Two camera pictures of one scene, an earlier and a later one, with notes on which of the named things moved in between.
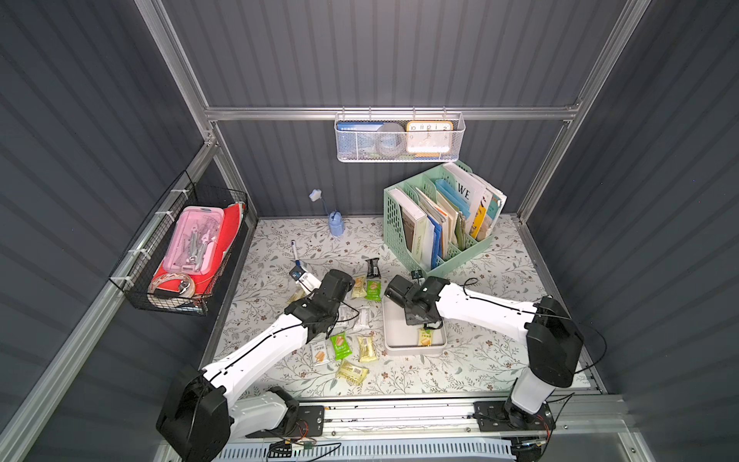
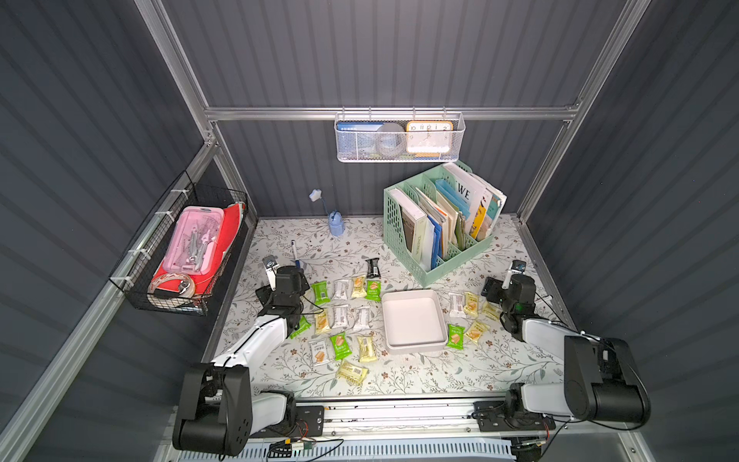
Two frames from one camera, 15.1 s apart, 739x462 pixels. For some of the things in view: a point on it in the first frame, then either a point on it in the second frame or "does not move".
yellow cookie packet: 359,288 does not move
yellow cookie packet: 352,373 does not move
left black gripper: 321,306 to 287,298
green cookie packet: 341,348 does not move
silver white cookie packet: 320,353 does not move
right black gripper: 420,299 to 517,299
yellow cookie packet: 425,337 to 475,331
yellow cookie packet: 367,348 does not move
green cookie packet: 373,290 does not move
